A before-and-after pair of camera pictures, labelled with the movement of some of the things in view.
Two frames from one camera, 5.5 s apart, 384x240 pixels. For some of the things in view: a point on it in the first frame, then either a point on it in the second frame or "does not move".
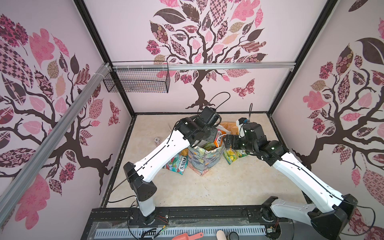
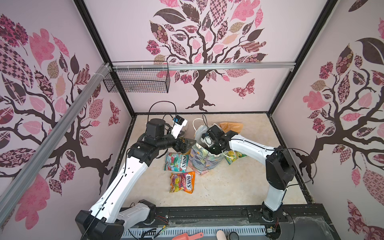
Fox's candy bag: [178, 164] does not move
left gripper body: [209, 134] -> [178, 147]
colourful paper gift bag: [201, 161] does not move
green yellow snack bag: [231, 155] does not move
